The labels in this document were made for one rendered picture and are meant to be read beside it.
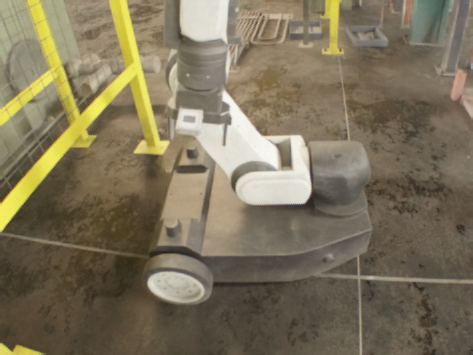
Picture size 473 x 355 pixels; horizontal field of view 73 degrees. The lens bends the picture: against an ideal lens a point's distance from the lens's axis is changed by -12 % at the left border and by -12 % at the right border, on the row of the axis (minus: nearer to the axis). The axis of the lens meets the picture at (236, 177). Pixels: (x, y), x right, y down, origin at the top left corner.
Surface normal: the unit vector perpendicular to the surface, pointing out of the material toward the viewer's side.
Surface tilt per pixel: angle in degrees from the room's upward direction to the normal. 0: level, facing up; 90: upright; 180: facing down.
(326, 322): 0
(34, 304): 0
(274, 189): 90
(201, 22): 90
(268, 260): 90
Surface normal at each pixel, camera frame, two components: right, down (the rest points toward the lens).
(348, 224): -0.09, -0.76
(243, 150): -0.06, 0.65
